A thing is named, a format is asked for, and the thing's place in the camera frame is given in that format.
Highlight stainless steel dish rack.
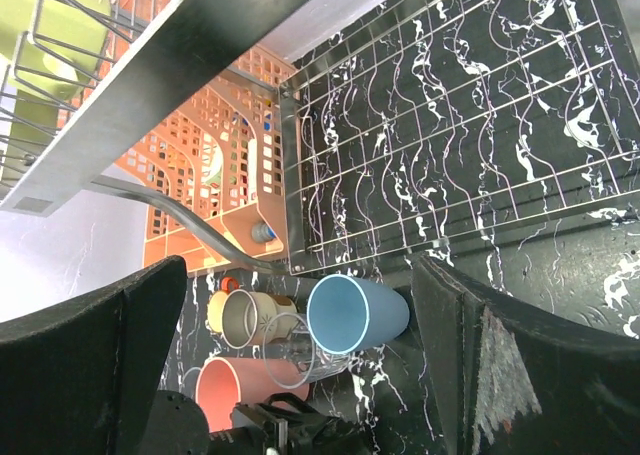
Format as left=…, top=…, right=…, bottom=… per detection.
left=1, top=0, right=639, bottom=275

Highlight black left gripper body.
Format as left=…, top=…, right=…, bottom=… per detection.
left=149, top=390, right=373, bottom=455

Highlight pink plastic cup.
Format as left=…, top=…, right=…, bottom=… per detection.
left=195, top=357, right=309, bottom=432

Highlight orange plastic file organizer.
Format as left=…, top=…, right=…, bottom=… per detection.
left=54, top=0, right=301, bottom=271

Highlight light blue cup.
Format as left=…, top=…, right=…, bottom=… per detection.
left=306, top=274, right=410, bottom=355

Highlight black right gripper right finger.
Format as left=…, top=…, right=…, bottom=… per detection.
left=411, top=256, right=639, bottom=454

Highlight yellow faceted mug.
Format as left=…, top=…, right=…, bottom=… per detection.
left=1, top=0, right=112, bottom=182

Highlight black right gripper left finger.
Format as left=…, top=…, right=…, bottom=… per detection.
left=1, top=256, right=188, bottom=454

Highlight stainless steel cup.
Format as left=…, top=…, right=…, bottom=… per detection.
left=206, top=289, right=298, bottom=349

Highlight blue grey cylinder battery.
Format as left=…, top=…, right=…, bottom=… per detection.
left=251, top=222, right=277, bottom=243

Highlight clear ribbed glass cup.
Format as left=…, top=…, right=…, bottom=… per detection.
left=262, top=313, right=353, bottom=390

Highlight small orange mug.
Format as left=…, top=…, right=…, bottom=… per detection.
left=220, top=276, right=239, bottom=294

